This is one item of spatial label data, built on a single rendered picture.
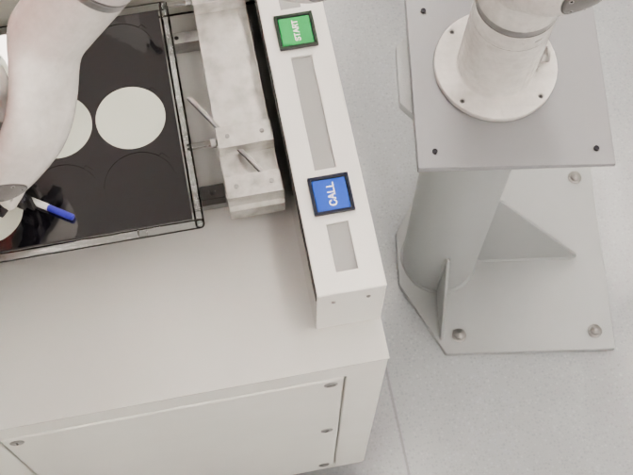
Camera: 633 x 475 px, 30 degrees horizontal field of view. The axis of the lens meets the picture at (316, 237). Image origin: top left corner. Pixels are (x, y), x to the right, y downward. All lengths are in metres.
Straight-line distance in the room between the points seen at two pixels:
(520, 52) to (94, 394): 0.76
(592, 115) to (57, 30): 0.88
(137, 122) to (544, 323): 1.16
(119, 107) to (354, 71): 1.14
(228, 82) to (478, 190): 0.54
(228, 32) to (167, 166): 0.25
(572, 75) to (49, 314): 0.86
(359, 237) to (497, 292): 1.04
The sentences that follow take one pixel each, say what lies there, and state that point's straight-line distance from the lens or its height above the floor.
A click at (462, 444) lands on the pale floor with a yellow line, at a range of 2.50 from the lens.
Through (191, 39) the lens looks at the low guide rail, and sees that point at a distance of 1.85.
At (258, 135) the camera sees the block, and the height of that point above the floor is 0.91.
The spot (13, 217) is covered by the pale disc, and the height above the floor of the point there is 0.90.
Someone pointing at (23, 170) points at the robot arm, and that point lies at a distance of 1.37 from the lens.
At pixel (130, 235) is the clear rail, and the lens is 1.65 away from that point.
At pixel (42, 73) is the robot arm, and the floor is 1.29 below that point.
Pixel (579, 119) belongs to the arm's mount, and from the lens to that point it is 1.84.
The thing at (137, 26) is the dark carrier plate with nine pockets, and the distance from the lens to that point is 1.81.
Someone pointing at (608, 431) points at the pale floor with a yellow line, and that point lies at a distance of 2.56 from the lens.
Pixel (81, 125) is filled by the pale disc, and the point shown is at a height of 0.90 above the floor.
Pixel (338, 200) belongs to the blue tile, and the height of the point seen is 0.96.
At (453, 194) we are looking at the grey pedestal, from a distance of 2.10.
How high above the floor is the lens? 2.42
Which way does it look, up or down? 68 degrees down
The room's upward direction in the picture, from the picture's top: 2 degrees clockwise
